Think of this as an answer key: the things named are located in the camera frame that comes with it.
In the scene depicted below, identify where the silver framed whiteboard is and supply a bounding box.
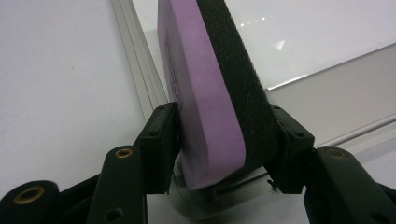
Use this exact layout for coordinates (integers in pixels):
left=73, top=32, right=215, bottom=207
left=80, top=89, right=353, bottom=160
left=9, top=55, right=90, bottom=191
left=111, top=0, right=396, bottom=220

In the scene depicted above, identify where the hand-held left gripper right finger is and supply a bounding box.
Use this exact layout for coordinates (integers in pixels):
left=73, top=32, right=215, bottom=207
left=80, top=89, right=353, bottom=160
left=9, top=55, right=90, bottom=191
left=263, top=104, right=396, bottom=224

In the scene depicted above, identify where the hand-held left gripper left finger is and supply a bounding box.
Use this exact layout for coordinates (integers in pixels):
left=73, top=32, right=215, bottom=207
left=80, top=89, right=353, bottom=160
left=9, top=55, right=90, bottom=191
left=87, top=102, right=181, bottom=224

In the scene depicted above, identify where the purple and black whiteboard eraser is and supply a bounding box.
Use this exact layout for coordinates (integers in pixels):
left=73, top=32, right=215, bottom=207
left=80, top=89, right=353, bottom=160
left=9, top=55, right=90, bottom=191
left=156, top=0, right=284, bottom=191

